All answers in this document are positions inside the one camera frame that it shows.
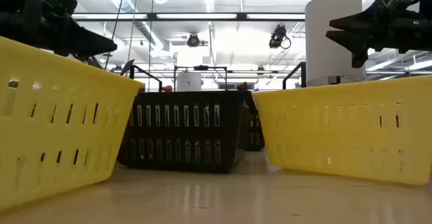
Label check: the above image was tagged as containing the black hanging camera with cable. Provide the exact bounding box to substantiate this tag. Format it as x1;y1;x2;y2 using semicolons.
269;24;292;51

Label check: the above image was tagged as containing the white cylindrical container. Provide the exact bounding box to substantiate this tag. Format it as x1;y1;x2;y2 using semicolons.
176;72;203;92

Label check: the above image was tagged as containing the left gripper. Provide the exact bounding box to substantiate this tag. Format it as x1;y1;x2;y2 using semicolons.
0;0;118;70

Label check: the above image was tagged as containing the white shade lamp wooden base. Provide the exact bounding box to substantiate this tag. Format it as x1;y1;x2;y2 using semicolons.
305;0;367;86

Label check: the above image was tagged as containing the yellow slotted plastic basket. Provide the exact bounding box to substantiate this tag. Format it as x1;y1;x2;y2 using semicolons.
0;36;145;211
252;75;432;187

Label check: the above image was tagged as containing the wooden shelf black metal frame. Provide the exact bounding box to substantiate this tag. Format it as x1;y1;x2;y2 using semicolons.
129;61;307;93

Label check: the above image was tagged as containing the black overhead beam with lights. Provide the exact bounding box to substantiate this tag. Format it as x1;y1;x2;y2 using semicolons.
72;12;306;23

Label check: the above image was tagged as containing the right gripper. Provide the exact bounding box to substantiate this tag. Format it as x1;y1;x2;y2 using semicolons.
325;0;432;69

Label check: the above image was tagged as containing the black round hanging device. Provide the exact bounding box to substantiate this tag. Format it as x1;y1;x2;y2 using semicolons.
186;32;201;48

